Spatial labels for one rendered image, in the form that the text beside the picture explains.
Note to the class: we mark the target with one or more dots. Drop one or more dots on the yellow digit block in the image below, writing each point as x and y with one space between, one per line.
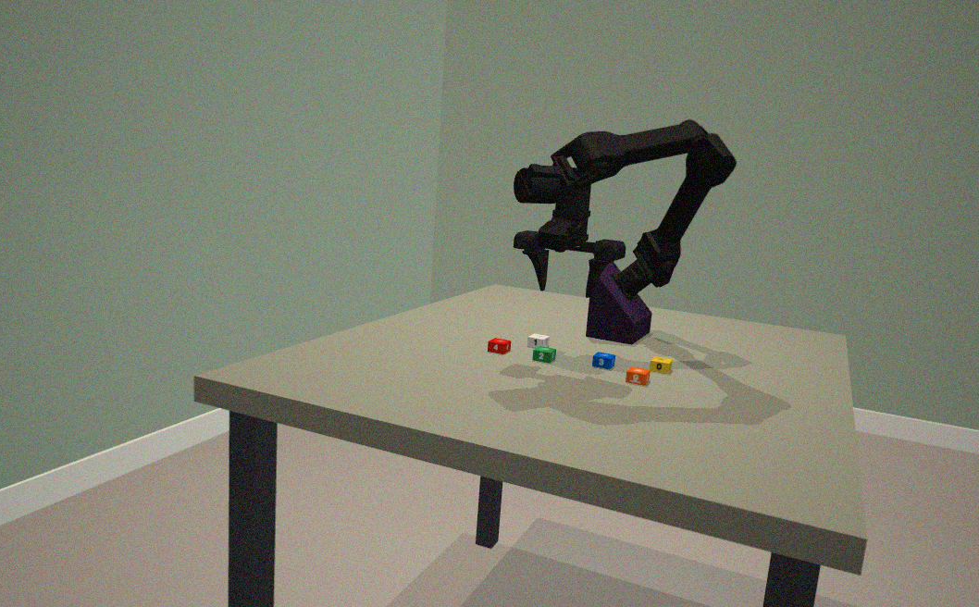
661 365

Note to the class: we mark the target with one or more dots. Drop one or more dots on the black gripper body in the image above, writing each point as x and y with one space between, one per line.
603 250

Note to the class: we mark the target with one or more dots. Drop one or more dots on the red block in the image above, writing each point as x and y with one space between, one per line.
499 346

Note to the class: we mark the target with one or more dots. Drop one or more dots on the orange block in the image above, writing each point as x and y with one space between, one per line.
637 375

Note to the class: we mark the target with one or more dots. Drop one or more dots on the green block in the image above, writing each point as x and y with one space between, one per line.
544 354

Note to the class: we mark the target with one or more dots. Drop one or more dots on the small white block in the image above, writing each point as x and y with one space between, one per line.
536 340

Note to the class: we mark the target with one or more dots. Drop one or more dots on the blue block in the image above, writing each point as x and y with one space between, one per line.
603 360

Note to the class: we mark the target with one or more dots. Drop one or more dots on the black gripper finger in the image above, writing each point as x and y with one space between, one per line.
595 269
540 263

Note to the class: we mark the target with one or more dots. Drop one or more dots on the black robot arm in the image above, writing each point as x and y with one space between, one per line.
599 155

